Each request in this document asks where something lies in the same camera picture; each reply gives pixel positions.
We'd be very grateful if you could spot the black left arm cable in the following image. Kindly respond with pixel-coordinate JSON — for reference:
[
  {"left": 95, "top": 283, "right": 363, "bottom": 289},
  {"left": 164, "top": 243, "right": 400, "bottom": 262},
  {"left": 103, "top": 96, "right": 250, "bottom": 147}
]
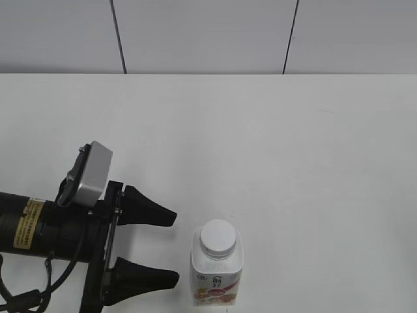
[{"left": 0, "top": 177, "right": 89, "bottom": 313}]

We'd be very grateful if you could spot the white bottle cap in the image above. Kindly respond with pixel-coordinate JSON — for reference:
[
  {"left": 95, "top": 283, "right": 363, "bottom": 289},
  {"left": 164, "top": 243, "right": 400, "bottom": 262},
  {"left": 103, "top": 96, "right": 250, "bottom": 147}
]
[{"left": 200, "top": 219, "right": 237, "bottom": 259}]

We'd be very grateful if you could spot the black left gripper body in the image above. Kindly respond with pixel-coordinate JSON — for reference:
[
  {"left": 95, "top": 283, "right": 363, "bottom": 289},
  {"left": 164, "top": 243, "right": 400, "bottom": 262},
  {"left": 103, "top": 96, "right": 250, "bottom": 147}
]
[{"left": 40, "top": 181, "right": 123, "bottom": 312}]

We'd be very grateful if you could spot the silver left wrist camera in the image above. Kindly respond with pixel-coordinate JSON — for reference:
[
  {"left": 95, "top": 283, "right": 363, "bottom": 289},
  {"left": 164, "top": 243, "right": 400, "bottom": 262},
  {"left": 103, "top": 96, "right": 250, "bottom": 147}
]
[{"left": 66, "top": 141, "right": 113, "bottom": 207}]

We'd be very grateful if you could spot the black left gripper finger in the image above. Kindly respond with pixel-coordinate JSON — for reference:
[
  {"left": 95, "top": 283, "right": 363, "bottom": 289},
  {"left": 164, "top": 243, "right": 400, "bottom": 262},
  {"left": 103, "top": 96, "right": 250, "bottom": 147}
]
[
  {"left": 117, "top": 185, "right": 177, "bottom": 227},
  {"left": 103, "top": 257, "right": 179, "bottom": 306}
]

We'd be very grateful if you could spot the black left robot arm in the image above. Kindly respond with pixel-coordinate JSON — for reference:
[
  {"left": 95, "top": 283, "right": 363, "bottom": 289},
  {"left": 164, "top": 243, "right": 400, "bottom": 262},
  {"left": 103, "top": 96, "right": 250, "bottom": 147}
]
[{"left": 1, "top": 181, "right": 179, "bottom": 312}]

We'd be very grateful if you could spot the white yili changqing bottle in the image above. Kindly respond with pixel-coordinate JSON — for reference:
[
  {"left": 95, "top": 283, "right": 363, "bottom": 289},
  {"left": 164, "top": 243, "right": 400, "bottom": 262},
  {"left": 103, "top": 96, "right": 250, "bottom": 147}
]
[{"left": 190, "top": 224, "right": 244, "bottom": 306}]

